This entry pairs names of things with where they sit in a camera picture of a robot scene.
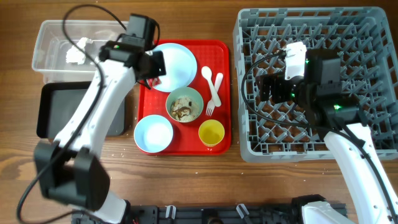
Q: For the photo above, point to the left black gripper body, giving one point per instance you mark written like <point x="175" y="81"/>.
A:
<point x="156" y="66"/>

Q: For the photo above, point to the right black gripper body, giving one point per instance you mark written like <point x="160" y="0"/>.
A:
<point x="283" y="91"/>

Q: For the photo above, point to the red snack wrapper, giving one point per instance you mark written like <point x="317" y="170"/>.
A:
<point x="154" y="82"/>

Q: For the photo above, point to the green bowl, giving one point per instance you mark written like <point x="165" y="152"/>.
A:
<point x="184" y="91"/>

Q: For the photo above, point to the rice and food scraps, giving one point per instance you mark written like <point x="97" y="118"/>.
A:
<point x="184" y="109"/>

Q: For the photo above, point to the yellow cup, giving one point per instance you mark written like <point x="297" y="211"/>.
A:
<point x="211" y="132"/>

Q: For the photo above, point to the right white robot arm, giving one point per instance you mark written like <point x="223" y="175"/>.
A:
<point x="341" y="123"/>

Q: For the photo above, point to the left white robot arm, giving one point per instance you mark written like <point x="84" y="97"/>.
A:
<point x="69" y="170"/>

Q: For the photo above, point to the grey dishwasher rack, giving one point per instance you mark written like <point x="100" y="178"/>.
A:
<point x="362" y="39"/>

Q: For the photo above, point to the clear plastic waste bin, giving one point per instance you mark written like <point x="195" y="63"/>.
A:
<point x="51" y="47"/>

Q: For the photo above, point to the black food waste tray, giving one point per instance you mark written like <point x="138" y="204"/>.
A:
<point x="58" y="103"/>

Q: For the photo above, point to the light blue plate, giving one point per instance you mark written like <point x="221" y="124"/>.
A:
<point x="180" y="64"/>

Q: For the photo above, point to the red serving tray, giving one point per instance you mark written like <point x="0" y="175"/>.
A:
<point x="215" y="54"/>

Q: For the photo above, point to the white plastic spoon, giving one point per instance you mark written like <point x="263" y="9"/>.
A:
<point x="207" y="75"/>

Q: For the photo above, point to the light blue small bowl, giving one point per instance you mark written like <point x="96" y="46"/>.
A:
<point x="153" y="134"/>

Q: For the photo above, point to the crumpled white tissue left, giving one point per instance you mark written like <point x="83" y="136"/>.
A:
<point x="74" y="55"/>

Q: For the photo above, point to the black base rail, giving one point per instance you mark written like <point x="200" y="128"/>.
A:
<point x="276" y="213"/>

